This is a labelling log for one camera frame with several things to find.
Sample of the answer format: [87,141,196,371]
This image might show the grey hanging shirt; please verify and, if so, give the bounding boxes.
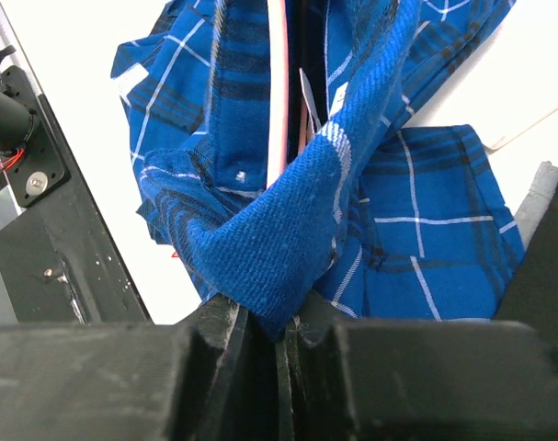
[515,161,558,250]

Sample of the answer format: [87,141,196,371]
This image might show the blue plaid shirt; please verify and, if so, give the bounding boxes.
[111,1,524,338]

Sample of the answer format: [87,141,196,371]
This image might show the black hanging shirt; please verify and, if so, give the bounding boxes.
[495,185,558,360]

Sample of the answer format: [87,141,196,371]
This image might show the pink wire hanger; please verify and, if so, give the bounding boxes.
[267,0,290,188]

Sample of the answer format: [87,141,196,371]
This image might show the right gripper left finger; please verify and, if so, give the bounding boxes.
[0,296,279,440]

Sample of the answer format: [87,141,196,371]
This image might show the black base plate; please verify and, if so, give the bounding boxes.
[0,66,150,323]

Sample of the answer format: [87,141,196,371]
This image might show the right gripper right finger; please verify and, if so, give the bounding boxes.
[278,293,558,440]

